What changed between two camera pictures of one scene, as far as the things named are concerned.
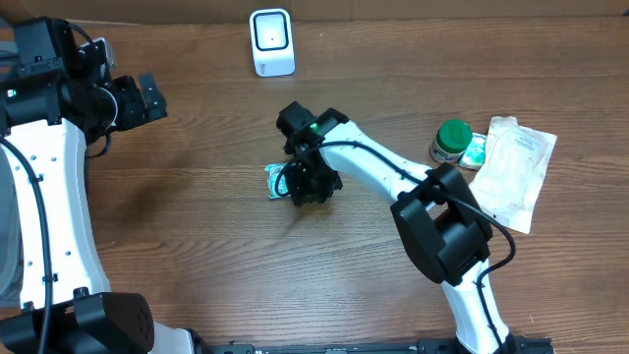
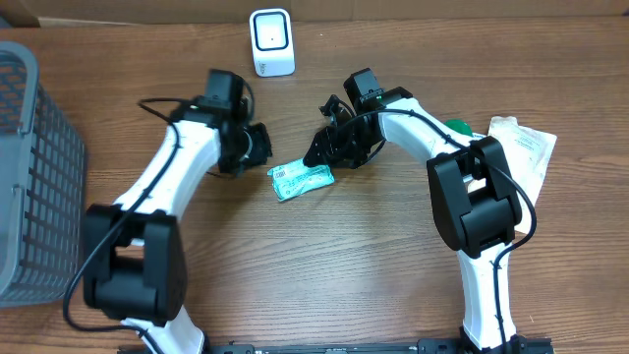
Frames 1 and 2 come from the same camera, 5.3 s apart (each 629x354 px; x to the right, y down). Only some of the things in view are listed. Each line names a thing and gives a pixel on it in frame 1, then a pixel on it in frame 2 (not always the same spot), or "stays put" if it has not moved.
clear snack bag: x=509 y=179 stays put
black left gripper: x=139 y=111 -> x=264 y=145
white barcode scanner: x=272 y=41 stays put
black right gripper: x=308 y=194 -> x=329 y=142
